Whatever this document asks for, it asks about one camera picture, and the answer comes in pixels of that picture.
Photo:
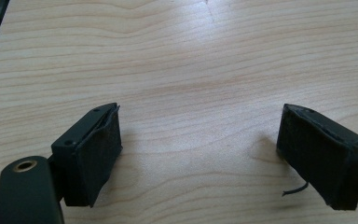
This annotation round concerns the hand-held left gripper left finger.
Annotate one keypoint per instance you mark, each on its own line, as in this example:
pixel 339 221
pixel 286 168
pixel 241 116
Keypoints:
pixel 87 155

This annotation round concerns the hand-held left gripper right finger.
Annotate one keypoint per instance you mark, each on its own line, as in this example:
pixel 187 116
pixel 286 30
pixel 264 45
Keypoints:
pixel 320 155

